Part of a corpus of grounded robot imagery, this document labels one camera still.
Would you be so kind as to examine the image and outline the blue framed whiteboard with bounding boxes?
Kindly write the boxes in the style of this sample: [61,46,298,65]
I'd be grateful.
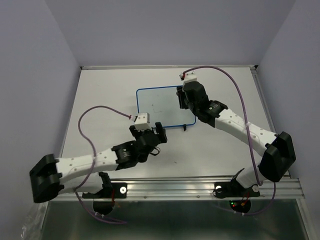
[136,85,196,128]

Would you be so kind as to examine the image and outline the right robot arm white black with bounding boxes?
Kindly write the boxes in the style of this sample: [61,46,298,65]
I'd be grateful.
[176,81,296,197]

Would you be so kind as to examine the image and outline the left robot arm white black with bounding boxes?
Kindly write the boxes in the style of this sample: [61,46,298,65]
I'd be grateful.
[29,122,168,204]

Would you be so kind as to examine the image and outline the clear plastic sheet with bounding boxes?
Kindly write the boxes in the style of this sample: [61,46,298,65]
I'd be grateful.
[20,202,48,240]

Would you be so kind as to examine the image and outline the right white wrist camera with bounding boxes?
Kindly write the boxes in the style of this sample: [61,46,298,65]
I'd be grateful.
[179,70,197,86]

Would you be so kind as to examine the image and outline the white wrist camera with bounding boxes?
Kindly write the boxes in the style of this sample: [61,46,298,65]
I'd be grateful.
[179,70,197,86]
[134,112,152,132]

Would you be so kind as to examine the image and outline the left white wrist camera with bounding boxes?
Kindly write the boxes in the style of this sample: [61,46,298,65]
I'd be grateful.
[134,112,152,132]

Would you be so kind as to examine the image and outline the aluminium back rail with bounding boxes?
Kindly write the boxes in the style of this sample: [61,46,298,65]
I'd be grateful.
[80,64,258,71]

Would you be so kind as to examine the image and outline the aluminium rail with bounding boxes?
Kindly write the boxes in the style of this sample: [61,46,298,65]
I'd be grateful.
[250,65,285,175]
[51,176,305,202]
[80,64,258,71]

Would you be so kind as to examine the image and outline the aluminium front rail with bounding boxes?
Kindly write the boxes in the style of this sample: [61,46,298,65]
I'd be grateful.
[51,176,305,202]

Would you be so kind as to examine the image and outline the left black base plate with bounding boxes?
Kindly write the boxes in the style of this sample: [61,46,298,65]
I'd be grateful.
[82,182,128,200]

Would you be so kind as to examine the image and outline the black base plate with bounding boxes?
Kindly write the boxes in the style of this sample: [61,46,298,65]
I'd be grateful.
[212,181,260,199]
[82,182,128,200]

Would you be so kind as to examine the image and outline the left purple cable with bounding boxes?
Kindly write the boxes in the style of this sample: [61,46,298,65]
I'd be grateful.
[76,105,133,225]

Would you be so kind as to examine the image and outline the purple cable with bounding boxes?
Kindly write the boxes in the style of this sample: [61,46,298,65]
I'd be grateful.
[180,65,277,217]
[76,105,133,225]

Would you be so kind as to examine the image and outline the aluminium right side rail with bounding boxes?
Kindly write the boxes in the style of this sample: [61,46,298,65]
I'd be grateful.
[250,65,285,175]

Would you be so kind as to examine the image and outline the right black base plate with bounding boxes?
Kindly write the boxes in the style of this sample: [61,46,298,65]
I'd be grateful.
[212,181,260,199]

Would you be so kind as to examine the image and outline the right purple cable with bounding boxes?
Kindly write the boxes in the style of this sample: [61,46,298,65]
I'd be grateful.
[180,65,277,217]

